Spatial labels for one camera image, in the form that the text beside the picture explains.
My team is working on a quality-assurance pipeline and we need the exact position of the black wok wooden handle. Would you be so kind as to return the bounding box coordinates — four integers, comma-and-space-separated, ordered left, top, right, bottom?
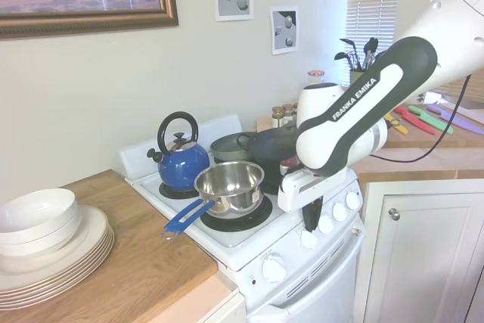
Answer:
237, 126, 303, 195

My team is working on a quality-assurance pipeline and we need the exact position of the thin black cable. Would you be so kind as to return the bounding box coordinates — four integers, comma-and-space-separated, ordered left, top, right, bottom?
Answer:
368, 73, 473, 164

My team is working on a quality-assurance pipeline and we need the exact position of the yellow knife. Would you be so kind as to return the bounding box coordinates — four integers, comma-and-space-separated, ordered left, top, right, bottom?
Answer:
383, 113, 409, 135

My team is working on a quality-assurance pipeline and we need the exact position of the thick wooden cutting board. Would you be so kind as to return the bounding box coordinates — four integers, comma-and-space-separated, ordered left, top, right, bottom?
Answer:
256, 116, 275, 134

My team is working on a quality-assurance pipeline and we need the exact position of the white drawer cabinet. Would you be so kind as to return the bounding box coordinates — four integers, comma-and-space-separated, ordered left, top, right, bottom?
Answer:
150, 273, 247, 323

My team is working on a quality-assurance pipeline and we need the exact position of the large white oven knob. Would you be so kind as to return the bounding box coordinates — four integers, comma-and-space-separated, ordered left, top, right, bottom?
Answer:
261, 254, 287, 285

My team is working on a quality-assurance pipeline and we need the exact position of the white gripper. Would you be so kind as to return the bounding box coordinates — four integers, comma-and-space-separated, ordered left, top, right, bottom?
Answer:
277, 166, 343, 234

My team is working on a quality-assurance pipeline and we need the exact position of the white bowl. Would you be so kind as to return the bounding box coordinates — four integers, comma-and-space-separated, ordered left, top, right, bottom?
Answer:
0, 205, 82, 256
0, 188, 79, 234

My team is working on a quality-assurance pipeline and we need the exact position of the wooden butcher block board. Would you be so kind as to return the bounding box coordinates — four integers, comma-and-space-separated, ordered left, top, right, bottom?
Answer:
0, 169, 219, 323

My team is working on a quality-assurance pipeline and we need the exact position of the white electric stove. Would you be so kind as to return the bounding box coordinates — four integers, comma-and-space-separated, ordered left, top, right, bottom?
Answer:
117, 113, 366, 323

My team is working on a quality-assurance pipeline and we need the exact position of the spheres and cube print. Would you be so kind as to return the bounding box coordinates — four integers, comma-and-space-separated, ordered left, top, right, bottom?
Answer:
269, 5, 299, 56

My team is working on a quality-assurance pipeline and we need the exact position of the black stove burner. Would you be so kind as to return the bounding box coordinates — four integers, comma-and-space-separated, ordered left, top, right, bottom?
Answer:
158, 182, 207, 200
199, 194, 273, 232
260, 182, 288, 196

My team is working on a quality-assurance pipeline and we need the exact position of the purple knife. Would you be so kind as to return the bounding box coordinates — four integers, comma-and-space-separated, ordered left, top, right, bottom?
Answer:
427, 104, 484, 135

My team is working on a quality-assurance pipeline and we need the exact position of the blue kettle black handle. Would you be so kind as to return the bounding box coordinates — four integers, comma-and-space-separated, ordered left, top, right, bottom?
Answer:
146, 110, 211, 192

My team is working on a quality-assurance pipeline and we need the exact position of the steel saucepan blue handle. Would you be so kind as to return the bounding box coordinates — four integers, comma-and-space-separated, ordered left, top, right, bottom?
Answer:
162, 161, 265, 240

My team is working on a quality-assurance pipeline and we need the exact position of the red knife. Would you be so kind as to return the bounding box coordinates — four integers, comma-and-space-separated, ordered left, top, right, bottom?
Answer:
392, 106, 436, 135

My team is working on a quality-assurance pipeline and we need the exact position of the stack of gold-rimmed plates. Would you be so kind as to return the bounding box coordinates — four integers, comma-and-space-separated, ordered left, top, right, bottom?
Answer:
0, 204, 116, 311

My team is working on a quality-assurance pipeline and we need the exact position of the green knife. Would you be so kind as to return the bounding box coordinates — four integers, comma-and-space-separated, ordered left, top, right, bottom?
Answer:
408, 105, 455, 135

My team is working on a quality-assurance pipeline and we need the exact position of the white cabinet with knob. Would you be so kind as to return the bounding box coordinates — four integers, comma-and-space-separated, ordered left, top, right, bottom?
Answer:
357, 181, 484, 323

